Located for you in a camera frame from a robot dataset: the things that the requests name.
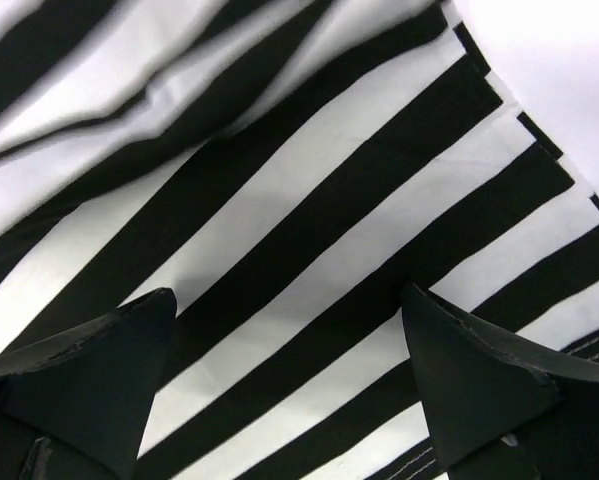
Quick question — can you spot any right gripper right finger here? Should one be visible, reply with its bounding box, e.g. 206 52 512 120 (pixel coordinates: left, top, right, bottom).
401 284 599 479

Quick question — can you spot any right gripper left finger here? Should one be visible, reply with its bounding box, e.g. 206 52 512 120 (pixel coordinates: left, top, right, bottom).
0 288 177 479

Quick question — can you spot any black white striped tank top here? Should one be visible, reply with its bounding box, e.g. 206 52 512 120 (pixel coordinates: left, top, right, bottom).
0 1 599 479

